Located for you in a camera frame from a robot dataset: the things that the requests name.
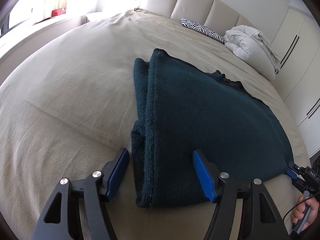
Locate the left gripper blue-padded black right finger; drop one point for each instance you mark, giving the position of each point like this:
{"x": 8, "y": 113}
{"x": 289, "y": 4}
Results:
{"x": 208, "y": 176}

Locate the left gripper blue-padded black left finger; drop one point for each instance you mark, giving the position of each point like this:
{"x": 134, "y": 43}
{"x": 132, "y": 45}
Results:
{"x": 114, "y": 172}

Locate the dark teal knit sweater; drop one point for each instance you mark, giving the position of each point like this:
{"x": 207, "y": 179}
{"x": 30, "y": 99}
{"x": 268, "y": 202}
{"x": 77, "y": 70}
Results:
{"x": 182, "y": 109}

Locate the beige bed cover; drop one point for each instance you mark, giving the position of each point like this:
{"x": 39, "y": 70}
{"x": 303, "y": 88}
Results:
{"x": 70, "y": 106}

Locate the white folded duvet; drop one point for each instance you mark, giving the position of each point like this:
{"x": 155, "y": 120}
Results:
{"x": 252, "y": 46}

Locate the zebra print pillow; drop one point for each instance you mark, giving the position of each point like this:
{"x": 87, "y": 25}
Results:
{"x": 202, "y": 29}

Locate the red box on windowsill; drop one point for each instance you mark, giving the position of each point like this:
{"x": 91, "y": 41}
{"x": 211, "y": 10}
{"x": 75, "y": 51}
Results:
{"x": 58, "y": 12}

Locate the cream padded headboard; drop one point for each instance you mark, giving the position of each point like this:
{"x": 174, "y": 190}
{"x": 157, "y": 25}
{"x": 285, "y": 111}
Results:
{"x": 213, "y": 14}

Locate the white wardrobe with black handles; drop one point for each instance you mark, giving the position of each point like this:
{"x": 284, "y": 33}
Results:
{"x": 297, "y": 44}

